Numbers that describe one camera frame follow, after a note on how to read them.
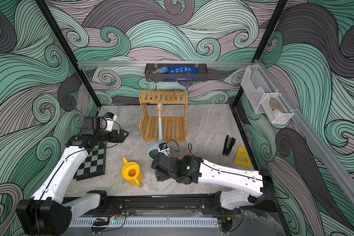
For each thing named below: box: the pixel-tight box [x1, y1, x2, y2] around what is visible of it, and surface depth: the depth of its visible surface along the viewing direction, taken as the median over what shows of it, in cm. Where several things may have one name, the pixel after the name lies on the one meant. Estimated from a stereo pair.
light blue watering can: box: [147, 101, 164, 163], surface depth 85 cm
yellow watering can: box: [121, 156, 144, 188], surface depth 76 cm
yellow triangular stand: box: [234, 146, 252, 168], surface depth 92 cm
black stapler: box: [222, 134, 236, 157], surface depth 97 cm
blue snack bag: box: [167, 65, 200, 74], surface depth 94 cm
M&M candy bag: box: [149, 65, 169, 74], surface depth 94 cm
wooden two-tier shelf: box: [139, 89, 188, 143], surface depth 103 cm
